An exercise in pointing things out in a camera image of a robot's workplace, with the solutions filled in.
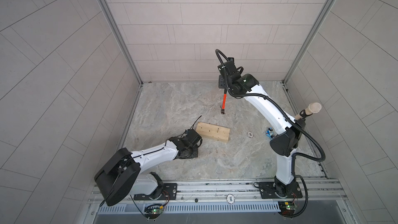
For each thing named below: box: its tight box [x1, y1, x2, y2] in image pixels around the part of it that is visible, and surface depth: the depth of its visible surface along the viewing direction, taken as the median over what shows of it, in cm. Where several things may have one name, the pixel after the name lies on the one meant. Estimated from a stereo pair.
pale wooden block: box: [195, 121, 231, 143], surface depth 89 cm
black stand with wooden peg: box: [294, 102, 322, 120], surface depth 72 cm
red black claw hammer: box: [220, 88, 227, 115], surface depth 86 cm
